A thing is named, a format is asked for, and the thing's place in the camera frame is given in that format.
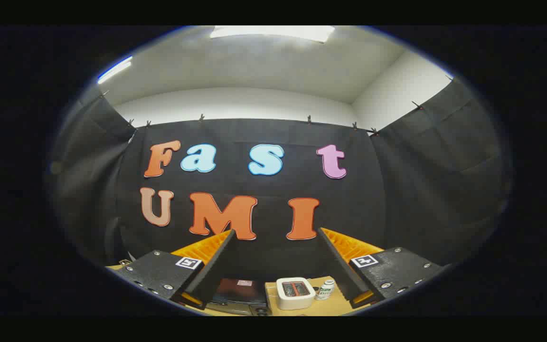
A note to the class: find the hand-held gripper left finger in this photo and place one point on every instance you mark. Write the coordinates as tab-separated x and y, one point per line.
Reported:
216	266

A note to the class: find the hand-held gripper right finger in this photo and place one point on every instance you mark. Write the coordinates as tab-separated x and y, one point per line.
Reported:
337	266

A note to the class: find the black toaster oven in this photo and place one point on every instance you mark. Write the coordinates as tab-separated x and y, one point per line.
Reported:
235	290

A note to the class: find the white pop-up toaster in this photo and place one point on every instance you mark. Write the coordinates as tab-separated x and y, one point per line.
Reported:
296	299

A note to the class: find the white bottle green label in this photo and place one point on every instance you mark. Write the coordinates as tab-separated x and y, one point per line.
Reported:
325	290

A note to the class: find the black backdrop cloth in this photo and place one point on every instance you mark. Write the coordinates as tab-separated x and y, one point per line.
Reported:
273	190

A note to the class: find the row of small cloth clips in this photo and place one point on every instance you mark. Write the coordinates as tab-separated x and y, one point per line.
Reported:
309	119

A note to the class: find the narrow ceiling light strip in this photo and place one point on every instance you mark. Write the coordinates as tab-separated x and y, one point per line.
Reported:
114	70

